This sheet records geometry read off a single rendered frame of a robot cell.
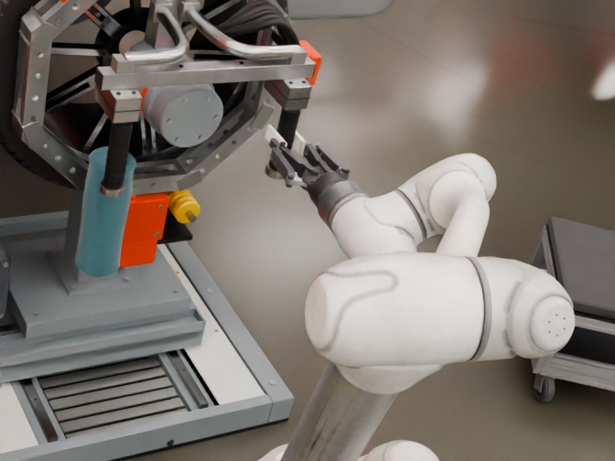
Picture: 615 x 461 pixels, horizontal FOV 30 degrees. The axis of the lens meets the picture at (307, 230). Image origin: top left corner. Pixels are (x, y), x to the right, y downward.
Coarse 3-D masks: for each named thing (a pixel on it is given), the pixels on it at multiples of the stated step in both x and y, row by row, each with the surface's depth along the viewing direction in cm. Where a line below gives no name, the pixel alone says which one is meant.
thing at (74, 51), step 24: (216, 0) 249; (240, 0) 233; (96, 24) 220; (120, 24) 223; (144, 24) 231; (216, 24) 251; (72, 48) 221; (96, 48) 224; (192, 48) 235; (216, 48) 238; (48, 96) 226; (72, 96) 228; (48, 120) 235; (72, 120) 246; (96, 120) 235; (144, 120) 240; (72, 144) 235; (96, 144) 242; (144, 144) 243; (168, 144) 246
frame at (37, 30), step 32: (96, 0) 205; (32, 32) 203; (32, 64) 207; (32, 96) 211; (256, 96) 239; (32, 128) 214; (224, 128) 243; (256, 128) 242; (64, 160) 223; (160, 160) 242; (192, 160) 243
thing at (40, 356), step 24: (192, 312) 277; (0, 336) 254; (48, 336) 259; (72, 336) 262; (96, 336) 264; (120, 336) 263; (144, 336) 266; (168, 336) 270; (192, 336) 274; (0, 360) 249; (24, 360) 252; (48, 360) 256; (72, 360) 260; (96, 360) 263
